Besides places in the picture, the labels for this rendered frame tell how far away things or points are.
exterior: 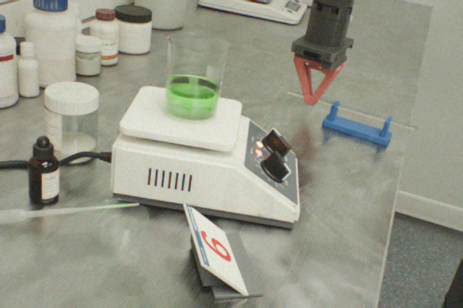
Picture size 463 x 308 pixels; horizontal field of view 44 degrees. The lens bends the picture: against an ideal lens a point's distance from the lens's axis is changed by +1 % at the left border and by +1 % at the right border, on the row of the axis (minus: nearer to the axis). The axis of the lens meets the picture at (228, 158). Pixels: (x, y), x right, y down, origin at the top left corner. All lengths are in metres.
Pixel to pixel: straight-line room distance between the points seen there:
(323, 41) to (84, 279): 0.48
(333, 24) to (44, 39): 0.40
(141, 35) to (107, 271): 0.59
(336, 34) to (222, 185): 0.33
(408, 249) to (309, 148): 1.29
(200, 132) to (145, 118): 0.06
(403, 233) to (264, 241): 1.56
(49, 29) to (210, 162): 0.37
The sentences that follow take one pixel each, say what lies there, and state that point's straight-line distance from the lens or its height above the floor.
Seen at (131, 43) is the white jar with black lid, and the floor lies 0.77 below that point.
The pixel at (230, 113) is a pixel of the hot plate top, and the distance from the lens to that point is 0.63.
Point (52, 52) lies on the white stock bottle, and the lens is 0.86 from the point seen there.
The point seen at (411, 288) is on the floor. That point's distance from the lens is 1.87.
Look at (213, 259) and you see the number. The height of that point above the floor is 0.78.
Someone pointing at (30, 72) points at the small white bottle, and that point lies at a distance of 0.83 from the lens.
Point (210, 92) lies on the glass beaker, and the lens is 0.58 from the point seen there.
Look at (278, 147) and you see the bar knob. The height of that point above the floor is 0.80.
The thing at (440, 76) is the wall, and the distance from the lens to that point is 2.03.
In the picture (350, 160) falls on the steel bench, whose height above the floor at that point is 0.75.
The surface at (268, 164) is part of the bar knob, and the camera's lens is 0.60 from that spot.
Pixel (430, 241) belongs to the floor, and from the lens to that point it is 2.13.
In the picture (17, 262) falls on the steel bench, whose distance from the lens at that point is 0.54.
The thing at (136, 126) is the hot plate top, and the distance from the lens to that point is 0.57.
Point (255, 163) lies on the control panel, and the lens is 0.60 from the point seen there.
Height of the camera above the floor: 1.09
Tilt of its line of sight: 28 degrees down
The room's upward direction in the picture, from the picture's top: 9 degrees clockwise
